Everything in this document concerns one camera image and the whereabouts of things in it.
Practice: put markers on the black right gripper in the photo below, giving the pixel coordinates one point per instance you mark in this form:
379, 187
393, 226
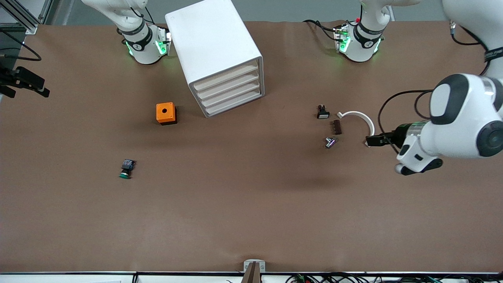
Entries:
11, 78

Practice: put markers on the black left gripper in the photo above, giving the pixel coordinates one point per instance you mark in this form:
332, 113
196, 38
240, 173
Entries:
397, 135

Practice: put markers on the green push button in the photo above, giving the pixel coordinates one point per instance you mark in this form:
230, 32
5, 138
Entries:
126, 167

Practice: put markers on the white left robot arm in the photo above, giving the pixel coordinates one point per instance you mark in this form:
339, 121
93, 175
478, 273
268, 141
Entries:
463, 114

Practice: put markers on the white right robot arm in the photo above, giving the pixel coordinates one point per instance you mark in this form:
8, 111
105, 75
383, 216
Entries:
145, 43

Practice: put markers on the orange button box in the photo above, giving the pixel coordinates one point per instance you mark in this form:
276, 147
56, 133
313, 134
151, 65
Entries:
165, 117

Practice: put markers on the white drawer cabinet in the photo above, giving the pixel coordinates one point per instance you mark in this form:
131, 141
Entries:
212, 39

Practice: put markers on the white curved plastic arc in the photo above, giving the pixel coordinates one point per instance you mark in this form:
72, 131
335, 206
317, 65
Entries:
359, 114

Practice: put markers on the dark brown terminal block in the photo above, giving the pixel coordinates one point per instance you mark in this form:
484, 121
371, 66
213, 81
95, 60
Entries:
337, 127

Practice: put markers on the brown table cover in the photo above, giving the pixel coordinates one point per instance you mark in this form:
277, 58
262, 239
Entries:
251, 204

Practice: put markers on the silver key switch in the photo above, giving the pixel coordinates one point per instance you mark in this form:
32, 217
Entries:
330, 142

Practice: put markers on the grey aluminium frame profile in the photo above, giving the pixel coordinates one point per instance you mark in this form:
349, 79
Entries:
49, 11
27, 25

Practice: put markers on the grey metal bracket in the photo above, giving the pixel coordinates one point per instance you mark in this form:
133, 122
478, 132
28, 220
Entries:
246, 267

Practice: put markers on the brown upright post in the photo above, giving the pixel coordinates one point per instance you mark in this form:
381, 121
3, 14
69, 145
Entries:
251, 275

